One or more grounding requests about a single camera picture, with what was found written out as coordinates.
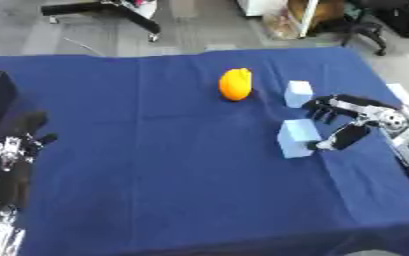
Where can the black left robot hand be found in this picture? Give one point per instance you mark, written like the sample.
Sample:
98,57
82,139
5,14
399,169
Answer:
18,156

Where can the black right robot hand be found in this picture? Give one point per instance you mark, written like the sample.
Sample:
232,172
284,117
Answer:
346,102

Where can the small light blue block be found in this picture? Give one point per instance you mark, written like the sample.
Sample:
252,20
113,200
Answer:
299,93

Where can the large light blue block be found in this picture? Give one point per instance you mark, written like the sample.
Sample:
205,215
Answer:
297,138

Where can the black office chair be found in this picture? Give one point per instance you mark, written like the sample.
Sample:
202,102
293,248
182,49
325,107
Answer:
368,23

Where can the orange toy fruit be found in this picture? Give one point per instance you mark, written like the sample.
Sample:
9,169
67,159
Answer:
235,84

